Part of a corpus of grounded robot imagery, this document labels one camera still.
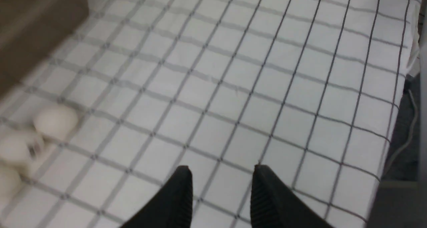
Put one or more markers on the white black-grid tablecloth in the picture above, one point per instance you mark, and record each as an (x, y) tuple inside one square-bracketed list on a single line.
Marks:
[(311, 88)]

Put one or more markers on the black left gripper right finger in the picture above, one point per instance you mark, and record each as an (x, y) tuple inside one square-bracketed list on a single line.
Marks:
[(274, 205)]

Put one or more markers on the olive green plastic bin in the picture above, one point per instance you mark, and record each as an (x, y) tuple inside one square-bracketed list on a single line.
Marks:
[(30, 30)]

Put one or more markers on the white ping-pong ball with logo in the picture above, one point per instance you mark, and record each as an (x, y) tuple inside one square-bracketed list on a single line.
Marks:
[(22, 147)]

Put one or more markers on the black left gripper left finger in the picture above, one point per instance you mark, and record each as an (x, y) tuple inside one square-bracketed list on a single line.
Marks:
[(170, 207)]

